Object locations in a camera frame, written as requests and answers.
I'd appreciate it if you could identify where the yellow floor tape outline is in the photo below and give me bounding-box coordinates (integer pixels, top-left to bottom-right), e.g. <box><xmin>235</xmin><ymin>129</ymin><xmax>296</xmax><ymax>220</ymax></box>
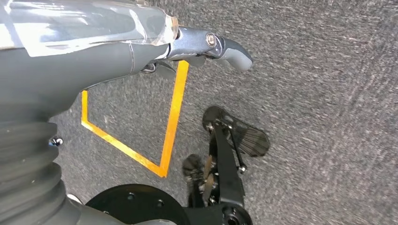
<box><xmin>81</xmin><ymin>60</ymin><xmax>190</xmax><ymax>178</ymax></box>

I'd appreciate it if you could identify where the black round robot joint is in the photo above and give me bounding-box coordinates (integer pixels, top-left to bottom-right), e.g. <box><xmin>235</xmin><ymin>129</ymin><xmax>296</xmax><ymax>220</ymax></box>
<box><xmin>86</xmin><ymin>184</ymin><xmax>191</xmax><ymax>225</ymax></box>

